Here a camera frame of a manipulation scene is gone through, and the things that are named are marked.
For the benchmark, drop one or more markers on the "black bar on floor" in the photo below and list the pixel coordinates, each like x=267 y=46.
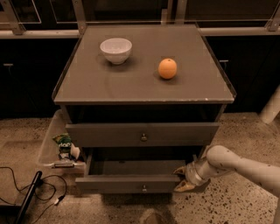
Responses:
x=28 y=198

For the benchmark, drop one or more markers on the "green snack bag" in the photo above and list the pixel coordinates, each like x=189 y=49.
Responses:
x=64 y=143

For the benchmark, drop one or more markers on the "clear plastic bin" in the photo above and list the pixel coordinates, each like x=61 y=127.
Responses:
x=49 y=151

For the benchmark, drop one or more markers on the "white ceramic bowl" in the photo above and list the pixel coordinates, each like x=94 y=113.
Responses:
x=116 y=50

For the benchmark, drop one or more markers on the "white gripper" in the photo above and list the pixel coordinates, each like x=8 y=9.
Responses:
x=190 y=172

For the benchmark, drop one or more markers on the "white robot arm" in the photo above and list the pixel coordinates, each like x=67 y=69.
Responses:
x=220 y=160

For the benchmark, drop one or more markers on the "grey top drawer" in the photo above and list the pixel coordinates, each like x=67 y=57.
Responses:
x=142 y=134

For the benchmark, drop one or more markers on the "orange fruit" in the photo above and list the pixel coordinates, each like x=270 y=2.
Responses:
x=167 y=68

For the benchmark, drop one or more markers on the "white pole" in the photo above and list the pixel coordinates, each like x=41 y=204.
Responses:
x=272 y=108

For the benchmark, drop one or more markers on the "metal railing frame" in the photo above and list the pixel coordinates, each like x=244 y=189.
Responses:
x=58 y=19

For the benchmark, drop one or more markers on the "grey drawer cabinet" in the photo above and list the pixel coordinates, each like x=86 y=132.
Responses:
x=93 y=90

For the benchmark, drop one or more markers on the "grey drawer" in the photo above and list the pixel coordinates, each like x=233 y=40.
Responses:
x=135 y=169
x=142 y=134

